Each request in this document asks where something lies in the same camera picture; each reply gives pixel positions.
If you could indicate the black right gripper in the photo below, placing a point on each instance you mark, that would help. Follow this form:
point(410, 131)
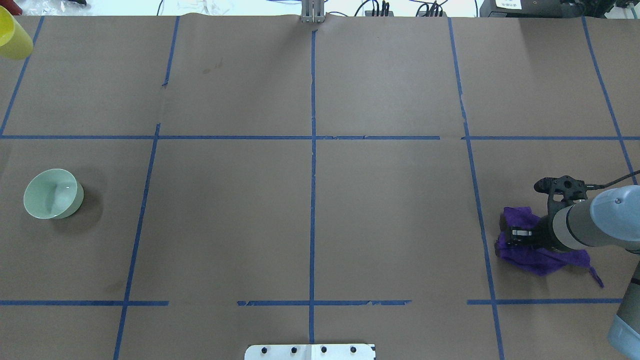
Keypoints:
point(541, 236)

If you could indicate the purple cloth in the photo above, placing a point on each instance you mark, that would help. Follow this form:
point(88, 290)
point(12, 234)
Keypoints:
point(538, 261)

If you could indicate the light green ceramic bowl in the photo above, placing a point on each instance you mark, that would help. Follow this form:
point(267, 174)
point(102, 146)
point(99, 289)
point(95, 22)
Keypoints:
point(53, 194)

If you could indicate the yellow plastic cup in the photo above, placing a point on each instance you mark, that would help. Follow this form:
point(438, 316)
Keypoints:
point(15, 42)

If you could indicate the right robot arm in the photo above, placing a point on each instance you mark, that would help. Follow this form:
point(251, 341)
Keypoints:
point(562, 237)

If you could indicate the black device with label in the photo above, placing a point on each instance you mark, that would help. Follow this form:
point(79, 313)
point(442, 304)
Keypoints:
point(549, 9)

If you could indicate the black power strip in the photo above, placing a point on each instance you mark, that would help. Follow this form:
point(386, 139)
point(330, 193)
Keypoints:
point(376, 9)

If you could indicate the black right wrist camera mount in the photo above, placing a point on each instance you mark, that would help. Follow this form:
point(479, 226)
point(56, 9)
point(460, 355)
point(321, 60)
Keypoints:
point(562, 192)

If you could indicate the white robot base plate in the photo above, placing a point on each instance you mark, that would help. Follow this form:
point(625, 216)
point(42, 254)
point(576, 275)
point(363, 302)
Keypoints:
point(331, 351)

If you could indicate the aluminium frame post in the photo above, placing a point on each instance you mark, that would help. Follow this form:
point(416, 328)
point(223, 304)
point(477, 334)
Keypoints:
point(313, 11)

